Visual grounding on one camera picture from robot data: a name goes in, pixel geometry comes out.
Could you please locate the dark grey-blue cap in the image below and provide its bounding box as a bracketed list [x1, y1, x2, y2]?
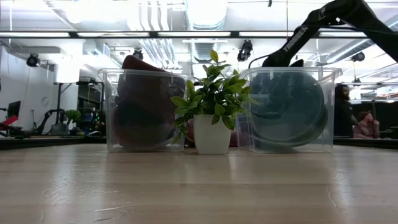
[250, 72, 325, 141]

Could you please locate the dark red cap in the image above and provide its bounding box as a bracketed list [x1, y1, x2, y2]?
[112, 55, 187, 150]

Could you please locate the green leafy plant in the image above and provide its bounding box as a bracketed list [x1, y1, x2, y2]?
[170, 49, 259, 144]

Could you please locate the clear plastic storage bin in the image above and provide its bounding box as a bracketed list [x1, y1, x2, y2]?
[98, 68, 197, 153]
[239, 67, 343, 154]

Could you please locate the white plant pot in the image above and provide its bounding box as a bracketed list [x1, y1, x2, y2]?
[192, 114, 233, 155]

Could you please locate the standing person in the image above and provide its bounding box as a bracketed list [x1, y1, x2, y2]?
[333, 83, 359, 138]

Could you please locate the seated person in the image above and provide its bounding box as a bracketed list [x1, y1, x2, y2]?
[353, 110, 381, 139]

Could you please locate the dark background table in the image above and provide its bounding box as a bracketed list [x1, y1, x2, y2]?
[0, 134, 108, 151]
[334, 138, 398, 150]

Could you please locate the dark room partition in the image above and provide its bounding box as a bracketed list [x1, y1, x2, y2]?
[354, 101, 398, 139]

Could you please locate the dark electronics equipment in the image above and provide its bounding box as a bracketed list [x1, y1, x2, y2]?
[77, 107, 106, 138]

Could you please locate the small green background plant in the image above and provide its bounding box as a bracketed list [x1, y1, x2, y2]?
[63, 109, 82, 123]

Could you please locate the white rectangular box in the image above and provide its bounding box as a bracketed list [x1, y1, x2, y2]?
[53, 60, 81, 84]

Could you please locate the black stand pole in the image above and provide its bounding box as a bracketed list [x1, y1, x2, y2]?
[52, 81, 78, 125]

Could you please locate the black computer monitor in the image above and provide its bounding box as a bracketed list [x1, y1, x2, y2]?
[7, 100, 22, 121]

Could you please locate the red flat object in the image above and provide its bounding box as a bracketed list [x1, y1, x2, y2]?
[0, 114, 19, 127]

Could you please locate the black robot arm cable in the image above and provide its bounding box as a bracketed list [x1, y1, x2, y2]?
[248, 53, 273, 70]

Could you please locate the silver round ventilation duct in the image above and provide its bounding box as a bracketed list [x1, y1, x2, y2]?
[184, 0, 228, 31]

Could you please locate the black frame bar with lights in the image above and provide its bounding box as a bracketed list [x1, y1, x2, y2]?
[0, 30, 398, 39]

